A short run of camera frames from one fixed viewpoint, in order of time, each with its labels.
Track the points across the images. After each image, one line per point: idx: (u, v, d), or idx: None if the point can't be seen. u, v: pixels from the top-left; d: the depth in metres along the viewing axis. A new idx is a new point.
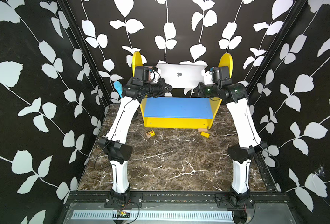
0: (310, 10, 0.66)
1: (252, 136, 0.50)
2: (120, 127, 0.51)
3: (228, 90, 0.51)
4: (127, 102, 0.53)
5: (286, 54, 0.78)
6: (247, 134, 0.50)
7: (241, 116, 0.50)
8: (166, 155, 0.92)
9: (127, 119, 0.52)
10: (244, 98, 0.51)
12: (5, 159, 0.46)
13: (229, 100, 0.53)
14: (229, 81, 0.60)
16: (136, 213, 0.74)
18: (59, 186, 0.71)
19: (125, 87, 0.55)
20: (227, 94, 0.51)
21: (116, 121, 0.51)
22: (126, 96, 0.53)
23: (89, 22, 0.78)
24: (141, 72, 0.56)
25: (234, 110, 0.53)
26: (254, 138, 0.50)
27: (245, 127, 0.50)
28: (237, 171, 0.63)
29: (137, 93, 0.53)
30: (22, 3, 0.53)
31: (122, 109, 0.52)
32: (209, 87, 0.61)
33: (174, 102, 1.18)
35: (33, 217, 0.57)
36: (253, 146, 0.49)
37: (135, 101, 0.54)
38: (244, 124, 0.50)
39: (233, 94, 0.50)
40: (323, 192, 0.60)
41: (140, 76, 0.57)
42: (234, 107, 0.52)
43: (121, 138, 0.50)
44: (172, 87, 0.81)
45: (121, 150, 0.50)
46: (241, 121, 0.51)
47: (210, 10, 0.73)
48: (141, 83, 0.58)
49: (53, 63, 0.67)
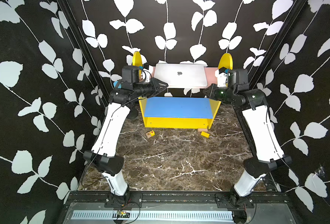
0: (310, 10, 0.66)
1: (273, 148, 0.44)
2: (108, 138, 0.45)
3: (244, 96, 0.46)
4: (114, 109, 0.47)
5: (286, 54, 0.78)
6: (267, 145, 0.44)
7: (258, 124, 0.45)
8: (165, 155, 0.92)
9: (115, 129, 0.47)
10: (263, 106, 0.46)
12: (4, 159, 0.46)
13: (245, 107, 0.47)
14: (246, 87, 0.51)
16: (137, 213, 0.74)
18: (59, 186, 0.71)
19: (112, 92, 0.48)
20: (243, 101, 0.47)
21: (103, 131, 0.45)
22: (113, 103, 0.47)
23: (89, 22, 0.78)
24: (129, 74, 0.49)
25: (250, 118, 0.47)
26: (275, 151, 0.44)
27: (264, 136, 0.45)
28: (246, 182, 0.59)
29: (127, 98, 0.48)
30: (22, 3, 0.53)
31: (109, 118, 0.46)
32: (223, 89, 0.57)
33: (174, 102, 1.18)
35: (33, 217, 0.57)
36: (274, 160, 0.43)
37: (126, 109, 0.49)
38: (262, 134, 0.45)
39: (250, 101, 0.45)
40: (324, 192, 0.60)
41: (128, 77, 0.49)
42: (251, 114, 0.46)
43: (109, 152, 0.44)
44: (171, 85, 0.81)
45: (109, 165, 0.44)
46: (259, 131, 0.46)
47: (210, 10, 0.73)
48: (131, 86, 0.51)
49: (53, 64, 0.67)
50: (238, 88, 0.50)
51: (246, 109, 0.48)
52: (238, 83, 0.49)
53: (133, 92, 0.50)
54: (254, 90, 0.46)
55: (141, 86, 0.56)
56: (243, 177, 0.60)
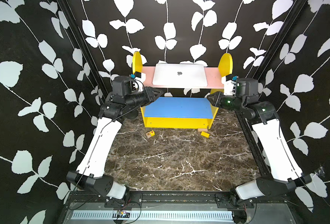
0: (310, 10, 0.66)
1: (290, 165, 0.40)
2: (96, 157, 0.41)
3: (254, 109, 0.44)
4: (104, 124, 0.44)
5: (286, 54, 0.78)
6: (283, 163, 0.40)
7: (271, 140, 0.42)
8: (166, 155, 0.92)
9: (105, 146, 0.43)
10: (274, 119, 0.43)
12: (5, 159, 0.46)
13: (255, 122, 0.45)
14: (256, 98, 0.48)
16: (138, 213, 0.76)
18: (59, 186, 0.71)
19: (103, 105, 0.46)
20: (253, 114, 0.44)
21: (90, 149, 0.42)
22: (104, 117, 0.45)
23: (89, 22, 0.78)
24: (120, 87, 0.46)
25: (262, 133, 0.44)
26: (293, 170, 0.40)
27: (279, 153, 0.41)
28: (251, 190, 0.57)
29: (118, 112, 0.45)
30: (22, 3, 0.53)
31: (98, 134, 0.43)
32: (229, 98, 0.54)
33: (174, 102, 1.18)
35: (33, 217, 0.57)
36: (292, 180, 0.39)
37: (118, 124, 0.46)
38: (277, 150, 0.41)
39: (261, 114, 0.43)
40: (324, 192, 0.60)
41: (119, 90, 0.46)
42: (262, 128, 0.44)
43: (95, 172, 0.40)
44: (170, 85, 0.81)
45: (96, 185, 0.40)
46: (272, 147, 0.42)
47: (210, 10, 0.73)
48: (123, 99, 0.48)
49: (53, 63, 0.67)
50: (247, 100, 0.47)
51: (256, 124, 0.45)
52: (248, 95, 0.46)
53: (125, 105, 0.48)
54: (264, 102, 0.44)
55: (134, 96, 0.53)
56: (250, 184, 0.57)
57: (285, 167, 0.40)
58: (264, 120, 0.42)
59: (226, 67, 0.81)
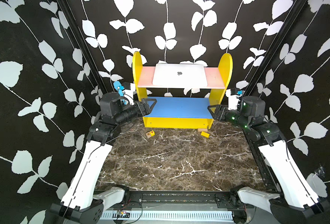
0: (310, 10, 0.66)
1: (305, 190, 0.38)
2: (82, 185, 0.38)
3: (258, 130, 0.44)
4: (92, 149, 0.41)
5: (286, 54, 0.78)
6: (297, 186, 0.38)
7: (281, 163, 0.41)
8: (166, 155, 0.92)
9: (92, 173, 0.40)
10: (280, 140, 0.43)
12: (4, 159, 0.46)
13: (261, 143, 0.44)
14: (261, 119, 0.48)
16: (139, 213, 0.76)
18: (59, 186, 0.71)
19: (92, 127, 0.43)
20: (258, 136, 0.44)
21: (78, 177, 0.39)
22: (92, 141, 0.42)
23: (89, 22, 0.78)
24: (108, 107, 0.43)
25: (270, 156, 0.44)
26: (307, 194, 0.38)
27: (291, 176, 0.39)
28: (255, 200, 0.56)
29: (107, 135, 0.42)
30: (22, 3, 0.53)
31: (86, 160, 0.40)
32: (233, 115, 0.54)
33: (174, 102, 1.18)
35: (33, 218, 0.57)
36: (309, 206, 0.36)
37: (108, 146, 0.44)
38: (288, 173, 0.40)
39: (266, 136, 0.43)
40: (323, 192, 0.60)
41: (108, 110, 0.43)
42: (269, 151, 0.43)
43: (80, 203, 0.37)
44: (169, 85, 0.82)
45: (83, 220, 0.36)
46: (283, 170, 0.41)
47: (210, 10, 0.73)
48: (113, 118, 0.45)
49: (53, 63, 0.67)
50: (253, 120, 0.47)
51: (263, 147, 0.45)
52: (254, 115, 0.46)
53: (116, 125, 0.45)
54: (268, 123, 0.45)
55: (126, 111, 0.50)
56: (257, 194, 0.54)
57: (299, 192, 0.38)
58: (270, 143, 0.42)
59: (226, 68, 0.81)
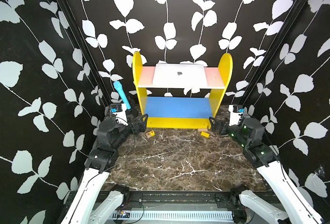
0: (310, 10, 0.66)
1: (306, 210, 0.39)
2: (77, 215, 0.39)
3: (254, 153, 0.49)
4: (90, 178, 0.43)
5: (286, 54, 0.78)
6: (297, 206, 0.40)
7: (277, 183, 0.44)
8: (166, 155, 0.92)
9: (89, 202, 0.41)
10: (275, 161, 0.46)
12: (4, 159, 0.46)
13: (258, 164, 0.49)
14: (259, 141, 0.53)
16: (140, 213, 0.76)
18: (59, 186, 0.71)
19: (91, 156, 0.46)
20: (254, 158, 0.49)
21: (74, 206, 0.40)
22: (90, 169, 0.44)
23: (89, 22, 0.78)
24: (104, 137, 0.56)
25: (268, 176, 0.46)
26: (310, 214, 0.39)
27: (289, 195, 0.41)
28: (260, 211, 0.55)
29: (106, 161, 0.45)
30: (22, 3, 0.53)
31: (83, 188, 0.42)
32: (233, 131, 0.57)
33: (174, 102, 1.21)
35: (33, 218, 0.57)
36: None
37: (104, 175, 0.45)
38: (286, 192, 0.42)
39: (261, 157, 0.47)
40: (324, 192, 0.60)
41: (105, 140, 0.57)
42: (267, 171, 0.46)
43: None
44: (168, 85, 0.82)
45: None
46: (282, 190, 0.43)
47: (210, 10, 0.73)
48: (109, 145, 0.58)
49: (53, 63, 0.67)
50: (253, 143, 0.52)
51: (260, 169, 0.48)
52: (253, 139, 0.49)
53: (113, 152, 0.48)
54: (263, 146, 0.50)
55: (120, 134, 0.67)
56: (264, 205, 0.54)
57: (300, 213, 0.39)
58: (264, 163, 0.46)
59: (226, 68, 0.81)
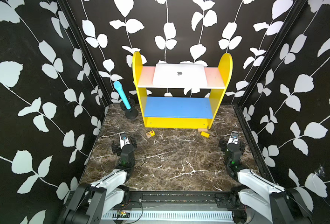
0: (310, 10, 0.66)
1: (271, 185, 0.48)
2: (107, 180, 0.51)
3: (233, 170, 0.66)
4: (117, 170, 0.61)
5: (286, 54, 0.78)
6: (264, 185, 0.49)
7: (249, 179, 0.57)
8: (166, 155, 0.92)
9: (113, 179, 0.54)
10: (247, 169, 0.61)
12: (4, 159, 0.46)
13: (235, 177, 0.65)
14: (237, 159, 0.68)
16: (140, 213, 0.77)
18: (59, 186, 0.71)
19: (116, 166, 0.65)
20: (232, 173, 0.66)
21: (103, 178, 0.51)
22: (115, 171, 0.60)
23: (89, 22, 0.78)
24: (127, 155, 0.64)
25: (244, 178, 0.60)
26: (274, 186, 0.47)
27: (258, 181, 0.52)
28: (255, 204, 0.56)
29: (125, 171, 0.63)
30: (22, 3, 0.53)
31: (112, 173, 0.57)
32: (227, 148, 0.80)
33: (174, 102, 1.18)
35: (33, 218, 0.57)
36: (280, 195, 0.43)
37: (125, 174, 0.63)
38: (256, 181, 0.54)
39: (236, 171, 0.64)
40: (323, 192, 0.60)
41: (126, 157, 0.65)
42: (244, 177, 0.60)
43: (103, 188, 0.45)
44: (169, 86, 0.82)
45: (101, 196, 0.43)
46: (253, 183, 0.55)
47: (210, 10, 0.73)
48: (129, 162, 0.68)
49: (53, 63, 0.67)
50: (232, 161, 0.68)
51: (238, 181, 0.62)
52: (232, 158, 0.67)
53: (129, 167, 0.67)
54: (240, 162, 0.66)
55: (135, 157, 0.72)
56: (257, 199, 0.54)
57: (268, 189, 0.47)
58: (237, 173, 0.64)
59: (226, 68, 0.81)
